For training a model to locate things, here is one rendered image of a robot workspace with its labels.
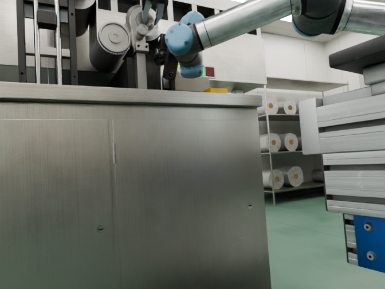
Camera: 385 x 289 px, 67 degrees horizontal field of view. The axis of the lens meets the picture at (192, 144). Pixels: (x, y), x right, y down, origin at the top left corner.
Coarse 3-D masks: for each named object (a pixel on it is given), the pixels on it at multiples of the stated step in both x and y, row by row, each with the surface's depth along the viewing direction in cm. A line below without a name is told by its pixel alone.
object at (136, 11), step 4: (140, 8) 115; (132, 12) 113; (136, 12) 114; (148, 12) 116; (152, 12) 117; (132, 16) 113; (152, 16) 117; (132, 20) 113; (132, 24) 113; (152, 28) 116; (156, 28) 117; (148, 32) 115; (152, 32) 116; (148, 36) 116; (128, 52) 131; (124, 56) 137; (128, 56) 136; (132, 56) 136
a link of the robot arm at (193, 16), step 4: (188, 12) 88; (192, 12) 88; (196, 12) 89; (184, 16) 89; (188, 16) 87; (192, 16) 88; (196, 16) 88; (200, 16) 89; (180, 20) 91; (184, 20) 88; (188, 20) 87; (192, 20) 88; (196, 20) 88; (200, 20) 89; (188, 24) 88
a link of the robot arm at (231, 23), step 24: (264, 0) 73; (288, 0) 72; (312, 0) 71; (336, 0) 74; (192, 24) 78; (216, 24) 75; (240, 24) 75; (264, 24) 76; (168, 48) 80; (192, 48) 78
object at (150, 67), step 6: (156, 42) 120; (150, 48) 128; (150, 54) 128; (150, 60) 128; (150, 66) 129; (156, 66) 121; (150, 72) 129; (156, 72) 122; (150, 78) 129; (156, 78) 122; (150, 84) 130
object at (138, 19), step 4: (140, 12) 113; (136, 16) 113; (140, 16) 113; (148, 16) 115; (136, 20) 112; (140, 20) 113; (148, 20) 115; (152, 20) 115; (136, 24) 113; (144, 24) 114; (152, 24) 115; (148, 28) 114
